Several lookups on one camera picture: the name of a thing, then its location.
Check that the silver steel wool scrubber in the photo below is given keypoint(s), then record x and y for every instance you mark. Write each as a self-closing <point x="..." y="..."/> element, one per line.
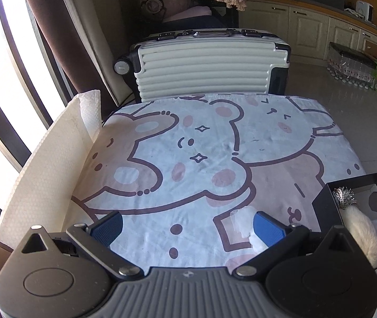
<point x="344" y="197"/>

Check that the pack of water bottles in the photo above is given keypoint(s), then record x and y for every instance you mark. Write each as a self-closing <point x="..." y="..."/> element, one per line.
<point x="351" y="68"/>

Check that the white ribbed suitcase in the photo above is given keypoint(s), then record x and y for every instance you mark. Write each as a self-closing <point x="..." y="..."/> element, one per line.
<point x="208" y="69"/>

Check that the cream plush toy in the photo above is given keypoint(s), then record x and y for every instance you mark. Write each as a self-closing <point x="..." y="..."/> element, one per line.
<point x="362" y="235"/>

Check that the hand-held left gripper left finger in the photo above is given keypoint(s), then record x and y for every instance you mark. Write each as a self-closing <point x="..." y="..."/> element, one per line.
<point x="107" y="230"/>

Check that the clear plastic wrap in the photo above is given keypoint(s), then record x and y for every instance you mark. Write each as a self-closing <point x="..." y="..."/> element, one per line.
<point x="244" y="222"/>

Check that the brown curtain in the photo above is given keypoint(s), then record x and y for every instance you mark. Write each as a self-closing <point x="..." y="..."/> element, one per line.
<point x="52" y="23"/>

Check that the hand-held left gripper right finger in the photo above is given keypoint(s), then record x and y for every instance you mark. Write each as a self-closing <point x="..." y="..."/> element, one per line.
<point x="269" y="230"/>

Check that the white countertop appliance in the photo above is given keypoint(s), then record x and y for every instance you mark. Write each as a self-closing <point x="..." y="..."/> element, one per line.
<point x="364" y="10"/>

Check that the cartoon printed blanket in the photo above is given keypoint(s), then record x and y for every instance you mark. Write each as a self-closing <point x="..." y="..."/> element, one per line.
<point x="191" y="179"/>

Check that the white paper towel sheet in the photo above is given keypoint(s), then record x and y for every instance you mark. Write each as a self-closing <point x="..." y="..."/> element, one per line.
<point x="52" y="159"/>

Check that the black storage box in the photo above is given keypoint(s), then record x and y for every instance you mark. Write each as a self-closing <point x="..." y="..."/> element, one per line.
<point x="326" y="205"/>

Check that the cream kitchen cabinets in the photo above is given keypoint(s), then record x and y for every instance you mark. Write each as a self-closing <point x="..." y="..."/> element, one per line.
<point x="307" y="23"/>

